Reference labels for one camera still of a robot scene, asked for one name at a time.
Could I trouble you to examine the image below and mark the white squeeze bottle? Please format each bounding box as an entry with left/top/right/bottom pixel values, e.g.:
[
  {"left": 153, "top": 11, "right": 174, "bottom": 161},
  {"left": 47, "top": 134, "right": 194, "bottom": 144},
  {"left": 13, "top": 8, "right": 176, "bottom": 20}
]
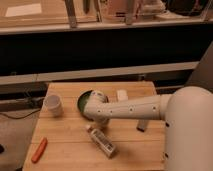
[{"left": 85, "top": 125, "right": 116, "bottom": 158}]

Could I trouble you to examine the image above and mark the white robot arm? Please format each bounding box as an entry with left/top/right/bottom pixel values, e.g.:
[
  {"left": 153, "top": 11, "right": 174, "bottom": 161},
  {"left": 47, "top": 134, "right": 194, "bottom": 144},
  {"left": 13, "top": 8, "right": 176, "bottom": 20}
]
[{"left": 83, "top": 86, "right": 213, "bottom": 171}]

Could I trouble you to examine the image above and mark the grey chalkboard eraser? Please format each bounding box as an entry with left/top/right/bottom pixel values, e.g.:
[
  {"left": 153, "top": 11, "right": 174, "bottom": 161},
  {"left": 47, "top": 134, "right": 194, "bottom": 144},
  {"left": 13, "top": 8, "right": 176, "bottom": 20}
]
[{"left": 137, "top": 120, "right": 148, "bottom": 132}]

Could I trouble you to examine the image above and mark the green bowl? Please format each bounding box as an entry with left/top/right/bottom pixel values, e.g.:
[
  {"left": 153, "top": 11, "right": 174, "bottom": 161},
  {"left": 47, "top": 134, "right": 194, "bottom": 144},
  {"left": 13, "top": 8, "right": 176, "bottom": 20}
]
[{"left": 77, "top": 89, "right": 110, "bottom": 121}]

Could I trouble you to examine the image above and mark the white paper cup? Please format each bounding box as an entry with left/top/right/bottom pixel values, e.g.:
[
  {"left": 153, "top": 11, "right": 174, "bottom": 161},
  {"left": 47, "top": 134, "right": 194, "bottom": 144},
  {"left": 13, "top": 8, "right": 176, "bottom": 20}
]
[{"left": 44, "top": 94, "right": 63, "bottom": 117}]

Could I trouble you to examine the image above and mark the orange carrot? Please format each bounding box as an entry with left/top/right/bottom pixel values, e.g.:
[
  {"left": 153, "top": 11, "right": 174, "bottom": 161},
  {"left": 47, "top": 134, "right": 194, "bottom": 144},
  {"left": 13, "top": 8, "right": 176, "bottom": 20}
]
[{"left": 31, "top": 138, "right": 48, "bottom": 163}]

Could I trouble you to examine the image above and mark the black cable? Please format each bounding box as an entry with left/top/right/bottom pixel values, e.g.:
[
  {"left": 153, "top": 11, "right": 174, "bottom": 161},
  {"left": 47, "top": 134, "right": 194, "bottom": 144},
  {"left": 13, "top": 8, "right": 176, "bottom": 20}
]
[{"left": 0, "top": 108, "right": 42, "bottom": 121}]

